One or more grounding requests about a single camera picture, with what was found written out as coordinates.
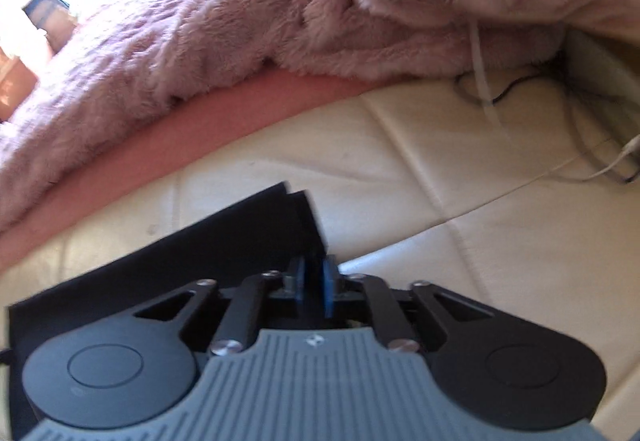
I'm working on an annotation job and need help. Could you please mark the black pants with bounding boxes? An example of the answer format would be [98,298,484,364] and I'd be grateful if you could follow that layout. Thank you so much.
[6,182,326,440]

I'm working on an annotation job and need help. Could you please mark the black cable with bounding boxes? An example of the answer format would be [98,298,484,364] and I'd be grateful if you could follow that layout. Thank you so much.
[453,70,539,107]

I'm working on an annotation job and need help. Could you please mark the wooden chair with clothes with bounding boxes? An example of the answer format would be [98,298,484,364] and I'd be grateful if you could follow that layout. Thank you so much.
[1,0,77,120]

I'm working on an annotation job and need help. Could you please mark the white charging cable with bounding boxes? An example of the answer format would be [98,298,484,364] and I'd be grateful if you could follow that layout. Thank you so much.
[544,132,640,184]

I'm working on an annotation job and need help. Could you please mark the pink fluffy blanket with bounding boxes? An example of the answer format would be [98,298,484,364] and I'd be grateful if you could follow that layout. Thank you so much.
[1,0,639,227]

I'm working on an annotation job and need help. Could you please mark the pink bed sheet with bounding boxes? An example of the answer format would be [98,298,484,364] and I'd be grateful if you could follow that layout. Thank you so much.
[1,68,391,270]

